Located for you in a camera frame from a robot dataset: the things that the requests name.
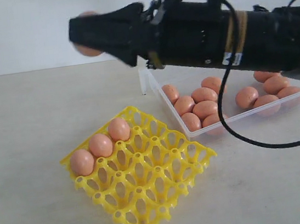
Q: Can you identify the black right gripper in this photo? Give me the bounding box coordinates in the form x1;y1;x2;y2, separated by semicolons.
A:
69;0;166;67

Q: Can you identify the brown egg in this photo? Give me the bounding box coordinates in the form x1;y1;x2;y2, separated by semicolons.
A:
202;113;226;136
276;85;300;111
201;76;222;95
174;95;195;116
235;86;259;110
107;117;131;141
70;149;95;176
193;100;218;120
88;134;114;158
73;10;103;57
162;84;179;105
252;93;282;119
263;75;290;95
253;71;281;83
191;87;218;104
181;112;202;132

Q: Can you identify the yellow plastic egg tray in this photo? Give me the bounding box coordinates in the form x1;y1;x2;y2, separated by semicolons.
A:
70;106;216;224

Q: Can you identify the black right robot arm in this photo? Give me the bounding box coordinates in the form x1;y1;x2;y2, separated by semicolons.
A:
69;0;300;80

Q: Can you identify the clear plastic container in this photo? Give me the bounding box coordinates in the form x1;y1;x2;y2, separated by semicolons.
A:
138;47;300;145

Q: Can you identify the black cable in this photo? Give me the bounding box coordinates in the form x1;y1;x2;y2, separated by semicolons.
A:
201;0;300;157

